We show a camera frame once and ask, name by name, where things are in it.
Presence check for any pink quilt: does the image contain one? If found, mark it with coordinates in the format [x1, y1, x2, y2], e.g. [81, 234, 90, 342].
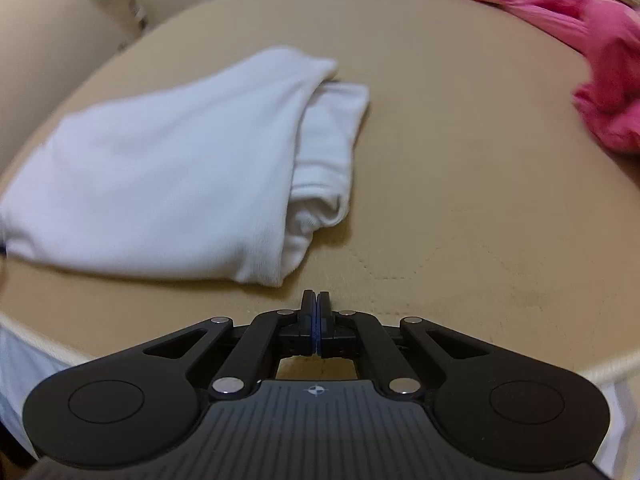
[417, 0, 640, 155]

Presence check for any white long-sleeved shirt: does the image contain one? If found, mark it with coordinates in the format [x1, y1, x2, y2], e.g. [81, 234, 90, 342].
[0, 46, 371, 288]

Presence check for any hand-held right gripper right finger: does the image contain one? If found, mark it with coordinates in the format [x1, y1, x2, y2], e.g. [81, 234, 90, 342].
[316, 291, 485, 399]

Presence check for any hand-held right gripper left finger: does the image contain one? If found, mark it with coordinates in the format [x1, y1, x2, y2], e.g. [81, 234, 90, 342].
[144, 289, 318, 399]

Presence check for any beige quilted bed mat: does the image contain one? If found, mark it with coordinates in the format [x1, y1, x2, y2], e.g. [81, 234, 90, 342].
[0, 0, 640, 386]

